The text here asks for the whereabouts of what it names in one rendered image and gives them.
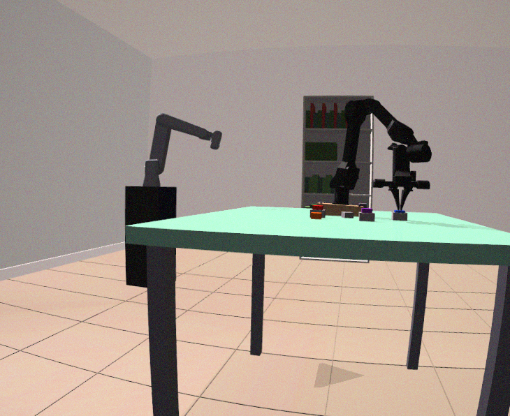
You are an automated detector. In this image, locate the red button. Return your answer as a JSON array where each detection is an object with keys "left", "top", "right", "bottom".
[{"left": 309, "top": 205, "right": 326, "bottom": 218}]

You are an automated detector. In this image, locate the purple button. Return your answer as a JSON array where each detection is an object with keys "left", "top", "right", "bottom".
[{"left": 359, "top": 208, "right": 375, "bottom": 222}]

